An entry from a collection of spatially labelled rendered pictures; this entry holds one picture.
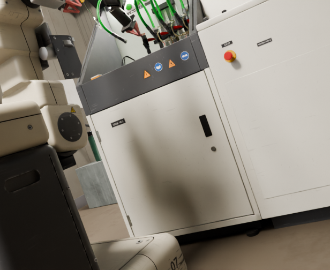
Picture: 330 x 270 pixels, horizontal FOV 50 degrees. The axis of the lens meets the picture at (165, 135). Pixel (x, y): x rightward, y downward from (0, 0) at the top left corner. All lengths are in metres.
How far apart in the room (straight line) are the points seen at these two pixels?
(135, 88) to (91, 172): 2.07
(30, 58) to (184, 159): 0.82
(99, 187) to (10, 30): 2.58
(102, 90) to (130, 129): 0.24
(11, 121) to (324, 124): 1.15
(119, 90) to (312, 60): 0.88
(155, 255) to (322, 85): 0.91
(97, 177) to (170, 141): 2.05
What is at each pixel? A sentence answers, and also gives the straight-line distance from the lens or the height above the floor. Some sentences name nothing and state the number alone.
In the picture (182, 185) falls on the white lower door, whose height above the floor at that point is 0.31.
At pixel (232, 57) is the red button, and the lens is 1.52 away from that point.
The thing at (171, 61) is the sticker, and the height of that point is 0.88.
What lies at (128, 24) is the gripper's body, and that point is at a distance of 1.88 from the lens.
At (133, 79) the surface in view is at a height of 0.87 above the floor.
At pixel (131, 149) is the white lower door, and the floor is 0.55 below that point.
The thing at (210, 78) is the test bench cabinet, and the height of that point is 0.74.
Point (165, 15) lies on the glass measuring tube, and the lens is 2.23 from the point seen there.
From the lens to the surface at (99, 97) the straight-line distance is 1.81.
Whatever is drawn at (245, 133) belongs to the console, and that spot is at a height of 0.47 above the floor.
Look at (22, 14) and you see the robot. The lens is 1.27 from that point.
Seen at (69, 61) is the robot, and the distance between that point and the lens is 1.31.
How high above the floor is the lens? 0.65
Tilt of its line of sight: 3 degrees down
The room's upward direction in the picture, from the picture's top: 20 degrees counter-clockwise
